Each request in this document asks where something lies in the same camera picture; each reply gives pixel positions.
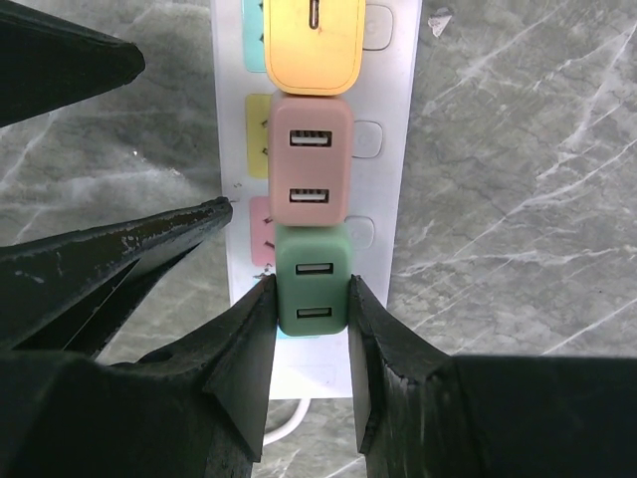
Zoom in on yellow charger plug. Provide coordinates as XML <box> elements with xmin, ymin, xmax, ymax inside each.
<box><xmin>263</xmin><ymin>0</ymin><xmax>366</xmax><ymax>96</ymax></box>

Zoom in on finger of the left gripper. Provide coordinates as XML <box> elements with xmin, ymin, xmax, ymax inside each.
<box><xmin>1</xmin><ymin>1</ymin><xmax>145</xmax><ymax>126</ymax></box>
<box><xmin>1</xmin><ymin>197</ymin><xmax>233</xmax><ymax>357</ymax></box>

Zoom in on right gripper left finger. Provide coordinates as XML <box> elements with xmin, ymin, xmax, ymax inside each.
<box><xmin>108</xmin><ymin>276</ymin><xmax>278</xmax><ymax>463</ymax></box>

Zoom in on white power strip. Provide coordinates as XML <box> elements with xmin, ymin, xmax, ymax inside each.
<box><xmin>211</xmin><ymin>1</ymin><xmax>422</xmax><ymax>399</ymax></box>

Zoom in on pink charger plug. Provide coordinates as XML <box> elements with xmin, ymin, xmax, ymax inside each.
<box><xmin>268</xmin><ymin>93</ymin><xmax>354</xmax><ymax>227</ymax></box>

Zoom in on green charger plug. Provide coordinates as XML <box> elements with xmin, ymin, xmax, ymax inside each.
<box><xmin>275</xmin><ymin>224</ymin><xmax>352</xmax><ymax>337</ymax></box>

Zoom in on white power cord with plug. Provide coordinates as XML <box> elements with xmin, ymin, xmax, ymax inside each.
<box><xmin>261</xmin><ymin>397</ymin><xmax>313</xmax><ymax>447</ymax></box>

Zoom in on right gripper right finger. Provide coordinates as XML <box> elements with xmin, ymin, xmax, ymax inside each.
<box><xmin>348</xmin><ymin>276</ymin><xmax>450</xmax><ymax>454</ymax></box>

